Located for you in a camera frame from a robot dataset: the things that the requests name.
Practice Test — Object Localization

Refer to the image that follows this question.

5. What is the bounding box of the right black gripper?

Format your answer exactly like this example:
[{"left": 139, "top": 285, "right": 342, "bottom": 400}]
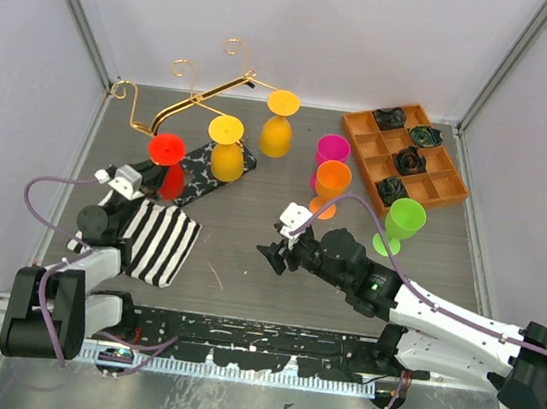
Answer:
[{"left": 253, "top": 223, "right": 356, "bottom": 292}]

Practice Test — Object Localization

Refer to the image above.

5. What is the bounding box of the red plastic wine glass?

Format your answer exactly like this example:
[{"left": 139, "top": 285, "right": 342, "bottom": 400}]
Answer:
[{"left": 148, "top": 133, "right": 187, "bottom": 201}]

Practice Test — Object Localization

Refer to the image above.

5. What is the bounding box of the orange plastic wine glass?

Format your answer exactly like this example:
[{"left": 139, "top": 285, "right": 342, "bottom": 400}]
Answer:
[{"left": 308, "top": 160, "right": 353, "bottom": 220}]

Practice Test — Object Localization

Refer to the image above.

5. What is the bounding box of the yellow plastic wine glass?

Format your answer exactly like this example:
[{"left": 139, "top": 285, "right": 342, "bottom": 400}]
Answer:
[{"left": 259, "top": 89, "right": 301, "bottom": 158}]

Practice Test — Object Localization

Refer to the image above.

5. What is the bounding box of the gold wine glass rack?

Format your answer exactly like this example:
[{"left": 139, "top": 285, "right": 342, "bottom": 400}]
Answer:
[{"left": 96, "top": 23, "right": 288, "bottom": 219}]

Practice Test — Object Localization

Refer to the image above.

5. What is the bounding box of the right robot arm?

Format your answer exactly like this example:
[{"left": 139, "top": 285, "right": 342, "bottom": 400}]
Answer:
[{"left": 258, "top": 228, "right": 547, "bottom": 409}]

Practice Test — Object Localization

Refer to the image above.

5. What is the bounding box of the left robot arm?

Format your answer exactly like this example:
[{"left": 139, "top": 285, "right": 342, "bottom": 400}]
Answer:
[{"left": 0, "top": 165, "right": 146, "bottom": 363}]

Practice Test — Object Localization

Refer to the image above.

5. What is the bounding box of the pink plastic wine glass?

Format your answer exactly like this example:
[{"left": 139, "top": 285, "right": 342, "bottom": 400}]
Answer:
[{"left": 315, "top": 134, "right": 351, "bottom": 168}]

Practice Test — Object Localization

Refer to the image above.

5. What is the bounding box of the green plastic wine glass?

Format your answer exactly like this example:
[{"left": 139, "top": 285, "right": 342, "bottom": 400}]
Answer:
[{"left": 372, "top": 198, "right": 427, "bottom": 257}]

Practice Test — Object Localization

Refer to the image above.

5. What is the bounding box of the black white striped cloth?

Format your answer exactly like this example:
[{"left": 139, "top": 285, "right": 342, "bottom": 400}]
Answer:
[{"left": 66, "top": 190, "right": 202, "bottom": 288}]

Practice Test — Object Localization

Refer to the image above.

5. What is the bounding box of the dark rose bottom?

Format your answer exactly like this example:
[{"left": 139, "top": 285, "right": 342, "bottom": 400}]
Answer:
[{"left": 376, "top": 176, "right": 409, "bottom": 207}]

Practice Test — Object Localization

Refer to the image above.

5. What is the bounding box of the orange compartment tray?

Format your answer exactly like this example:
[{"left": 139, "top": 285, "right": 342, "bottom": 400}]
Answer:
[{"left": 342, "top": 104, "right": 469, "bottom": 216}]

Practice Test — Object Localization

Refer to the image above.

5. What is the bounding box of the dark red rose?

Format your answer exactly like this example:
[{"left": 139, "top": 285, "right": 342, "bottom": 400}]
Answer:
[{"left": 394, "top": 147, "right": 427, "bottom": 177}]

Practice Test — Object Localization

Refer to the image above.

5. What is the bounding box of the dark rose top left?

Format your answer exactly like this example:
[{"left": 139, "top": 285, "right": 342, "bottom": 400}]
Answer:
[{"left": 373, "top": 107, "right": 407, "bottom": 131}]

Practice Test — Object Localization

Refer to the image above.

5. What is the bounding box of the dark green rose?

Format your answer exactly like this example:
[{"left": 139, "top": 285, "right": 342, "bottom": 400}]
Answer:
[{"left": 409, "top": 125, "right": 443, "bottom": 149}]

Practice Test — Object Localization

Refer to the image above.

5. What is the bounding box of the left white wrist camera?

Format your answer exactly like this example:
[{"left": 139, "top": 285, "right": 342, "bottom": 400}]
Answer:
[{"left": 94, "top": 165, "right": 145, "bottom": 201}]

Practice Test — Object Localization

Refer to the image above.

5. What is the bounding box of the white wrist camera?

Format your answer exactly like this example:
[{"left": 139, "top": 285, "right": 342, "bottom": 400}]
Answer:
[
  {"left": 94, "top": 165, "right": 145, "bottom": 201},
  {"left": 274, "top": 202, "right": 313, "bottom": 249}
]

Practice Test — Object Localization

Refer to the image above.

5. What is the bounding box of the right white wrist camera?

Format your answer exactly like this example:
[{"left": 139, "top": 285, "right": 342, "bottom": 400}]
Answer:
[{"left": 274, "top": 202, "right": 313, "bottom": 249}]

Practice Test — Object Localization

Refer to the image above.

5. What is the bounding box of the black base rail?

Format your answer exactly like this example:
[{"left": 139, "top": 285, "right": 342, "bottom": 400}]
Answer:
[{"left": 72, "top": 295, "right": 438, "bottom": 398}]

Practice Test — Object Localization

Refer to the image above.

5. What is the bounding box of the white slotted cable duct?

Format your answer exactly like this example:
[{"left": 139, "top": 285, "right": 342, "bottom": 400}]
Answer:
[{"left": 78, "top": 343, "right": 377, "bottom": 403}]

